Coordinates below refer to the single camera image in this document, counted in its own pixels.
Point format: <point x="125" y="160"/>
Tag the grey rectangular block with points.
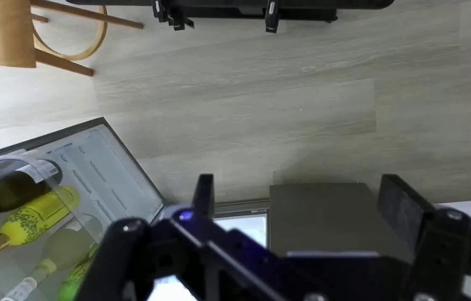
<point x="325" y="217"/>

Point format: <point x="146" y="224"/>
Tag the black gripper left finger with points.
<point x="205" y="194"/>

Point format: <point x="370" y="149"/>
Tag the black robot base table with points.
<point x="303" y="1"/>

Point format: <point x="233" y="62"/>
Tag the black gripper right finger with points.
<point x="409" y="217"/>

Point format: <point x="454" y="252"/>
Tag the green glass bottle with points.
<point x="75" y="281"/>

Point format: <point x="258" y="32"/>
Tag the yellow bottle gold neck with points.
<point x="36" y="219"/>

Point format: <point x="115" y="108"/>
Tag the refrigerator door with clear bins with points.
<point x="113" y="172"/>

